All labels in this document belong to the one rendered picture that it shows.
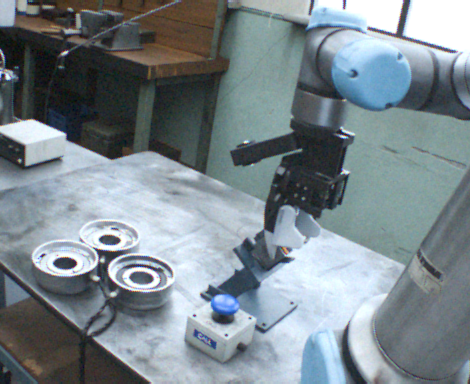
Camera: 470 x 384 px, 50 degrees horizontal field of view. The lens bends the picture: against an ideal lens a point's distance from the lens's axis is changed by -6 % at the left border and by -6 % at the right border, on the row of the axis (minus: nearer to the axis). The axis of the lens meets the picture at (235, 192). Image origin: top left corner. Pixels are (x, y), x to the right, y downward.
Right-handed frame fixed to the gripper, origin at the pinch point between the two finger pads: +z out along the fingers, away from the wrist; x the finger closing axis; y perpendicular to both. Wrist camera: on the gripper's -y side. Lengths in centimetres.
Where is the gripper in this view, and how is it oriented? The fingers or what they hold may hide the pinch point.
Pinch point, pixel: (275, 245)
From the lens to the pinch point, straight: 80.6
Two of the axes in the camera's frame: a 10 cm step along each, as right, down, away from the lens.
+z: -1.6, 9.0, 4.0
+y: 8.0, 3.6, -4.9
